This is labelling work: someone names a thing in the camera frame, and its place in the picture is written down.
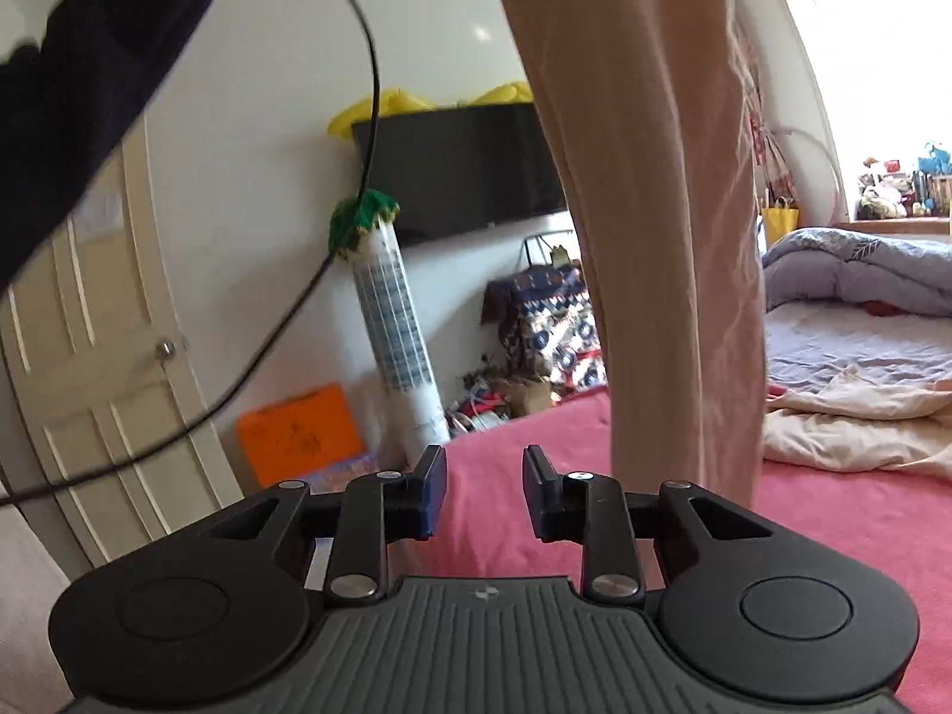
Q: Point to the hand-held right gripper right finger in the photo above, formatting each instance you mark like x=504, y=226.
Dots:
x=532, y=494

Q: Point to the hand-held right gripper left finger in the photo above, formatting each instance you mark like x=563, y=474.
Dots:
x=435, y=494

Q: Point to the beige pants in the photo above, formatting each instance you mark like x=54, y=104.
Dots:
x=639, y=201

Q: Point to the person's left forearm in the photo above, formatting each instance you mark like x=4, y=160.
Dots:
x=89, y=89

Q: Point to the brown cardboard box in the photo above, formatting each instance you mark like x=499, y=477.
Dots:
x=524, y=393

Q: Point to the orange box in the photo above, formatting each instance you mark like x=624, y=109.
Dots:
x=297, y=431

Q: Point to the patterned bag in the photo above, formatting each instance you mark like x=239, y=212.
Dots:
x=550, y=327

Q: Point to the white tower fan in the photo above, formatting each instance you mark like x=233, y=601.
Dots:
x=394, y=327

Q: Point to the green fan cover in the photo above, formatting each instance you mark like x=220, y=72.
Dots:
x=349, y=219

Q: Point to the pink blanket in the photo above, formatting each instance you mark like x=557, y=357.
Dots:
x=833, y=520

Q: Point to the metal door knob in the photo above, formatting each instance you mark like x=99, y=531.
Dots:
x=164, y=349

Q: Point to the beige crumpled garment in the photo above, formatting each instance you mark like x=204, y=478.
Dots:
x=855, y=424

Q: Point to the grey bed sheet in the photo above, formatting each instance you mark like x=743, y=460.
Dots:
x=855, y=346

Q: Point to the yellow bag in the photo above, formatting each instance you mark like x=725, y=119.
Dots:
x=779, y=223

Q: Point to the cream panel door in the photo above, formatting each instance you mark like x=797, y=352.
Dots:
x=111, y=312

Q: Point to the grey leaf-print quilt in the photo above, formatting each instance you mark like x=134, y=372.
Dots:
x=855, y=268

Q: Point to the yellow cloth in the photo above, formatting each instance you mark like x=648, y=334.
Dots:
x=394, y=100

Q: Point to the small red cloth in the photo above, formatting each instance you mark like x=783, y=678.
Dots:
x=881, y=306

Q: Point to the patterned curtain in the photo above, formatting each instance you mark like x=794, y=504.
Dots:
x=766, y=149

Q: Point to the shelf clutter of toys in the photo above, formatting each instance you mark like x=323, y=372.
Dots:
x=904, y=186

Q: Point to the black wall television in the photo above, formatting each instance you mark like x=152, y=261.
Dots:
x=461, y=171

